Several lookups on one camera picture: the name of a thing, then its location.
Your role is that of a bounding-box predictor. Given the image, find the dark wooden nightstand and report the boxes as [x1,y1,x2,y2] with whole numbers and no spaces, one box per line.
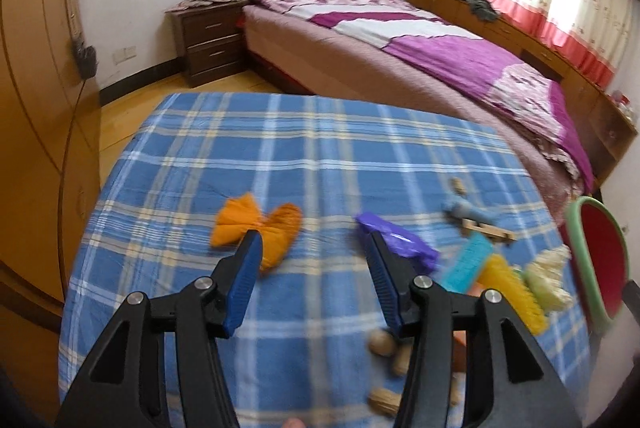
[171,0,249,88]

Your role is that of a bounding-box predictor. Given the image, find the light wooden wardrobe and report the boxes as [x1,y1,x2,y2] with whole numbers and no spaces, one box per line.
[0,0,103,313]

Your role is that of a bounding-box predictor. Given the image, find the grey-blue marker pen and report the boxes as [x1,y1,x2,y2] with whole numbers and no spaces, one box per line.
[442,195,498,226]

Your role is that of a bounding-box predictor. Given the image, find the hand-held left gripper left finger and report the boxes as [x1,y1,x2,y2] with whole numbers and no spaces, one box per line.
[55,230,264,428]

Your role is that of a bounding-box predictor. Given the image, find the bed with purple quilt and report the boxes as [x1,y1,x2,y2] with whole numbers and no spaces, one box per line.
[248,0,596,193]

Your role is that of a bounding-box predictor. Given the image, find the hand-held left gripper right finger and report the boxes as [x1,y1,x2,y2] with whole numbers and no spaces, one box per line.
[364,230,583,428]

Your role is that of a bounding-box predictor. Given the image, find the pale yellow-green toy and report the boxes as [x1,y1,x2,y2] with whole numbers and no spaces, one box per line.
[522,245,573,311]

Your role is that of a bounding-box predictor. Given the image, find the jars on cabinet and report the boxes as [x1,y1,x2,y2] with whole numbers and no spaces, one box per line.
[615,90,638,119]

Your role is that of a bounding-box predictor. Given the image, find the green-rimmed red bin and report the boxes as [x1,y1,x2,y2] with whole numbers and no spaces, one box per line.
[565,197,631,336]

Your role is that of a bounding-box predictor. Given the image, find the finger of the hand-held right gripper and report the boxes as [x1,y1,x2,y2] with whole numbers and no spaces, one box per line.
[607,280,640,325]

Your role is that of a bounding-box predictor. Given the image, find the blue plaid tablecloth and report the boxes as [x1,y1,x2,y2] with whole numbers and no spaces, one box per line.
[57,92,593,428]

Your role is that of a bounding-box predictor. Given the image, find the walnut shell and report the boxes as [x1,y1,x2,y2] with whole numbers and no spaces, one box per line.
[369,329,396,356]

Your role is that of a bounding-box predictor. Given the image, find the grey clothes pile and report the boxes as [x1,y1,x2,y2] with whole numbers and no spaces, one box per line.
[452,0,501,21]

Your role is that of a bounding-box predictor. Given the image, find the purple plastic bag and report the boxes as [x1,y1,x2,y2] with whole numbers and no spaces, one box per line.
[355,211,441,273]

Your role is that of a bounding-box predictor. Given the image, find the black hanging bag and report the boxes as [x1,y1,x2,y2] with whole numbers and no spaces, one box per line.
[71,40,97,80]

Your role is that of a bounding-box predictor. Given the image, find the long low wooden cabinet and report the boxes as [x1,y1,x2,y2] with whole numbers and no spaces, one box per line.
[405,0,638,189]

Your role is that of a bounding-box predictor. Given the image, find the wooden clothespin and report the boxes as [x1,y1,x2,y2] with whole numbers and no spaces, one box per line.
[460,218,517,245]

